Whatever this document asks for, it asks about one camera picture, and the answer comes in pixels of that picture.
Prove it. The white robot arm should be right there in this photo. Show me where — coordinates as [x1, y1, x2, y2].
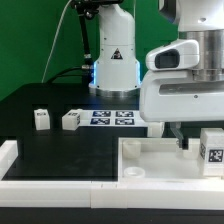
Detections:
[89, 0, 224, 148]

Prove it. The white square tabletop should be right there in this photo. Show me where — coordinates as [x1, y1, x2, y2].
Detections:
[118, 138, 224, 180]

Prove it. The black cable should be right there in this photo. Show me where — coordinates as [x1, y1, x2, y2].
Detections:
[46, 65, 94, 84]

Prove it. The white U-shaped fence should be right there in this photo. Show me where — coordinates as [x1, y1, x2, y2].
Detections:
[0, 141, 224, 210]

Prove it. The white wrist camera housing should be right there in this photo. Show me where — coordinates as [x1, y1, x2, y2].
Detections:
[146, 39, 200, 71]

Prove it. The white cable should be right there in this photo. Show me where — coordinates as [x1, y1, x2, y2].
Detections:
[41, 0, 74, 84]

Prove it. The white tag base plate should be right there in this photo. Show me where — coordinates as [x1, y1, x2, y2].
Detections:
[80, 110, 147, 127]

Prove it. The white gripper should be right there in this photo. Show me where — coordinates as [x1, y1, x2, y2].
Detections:
[139, 70, 224, 148]

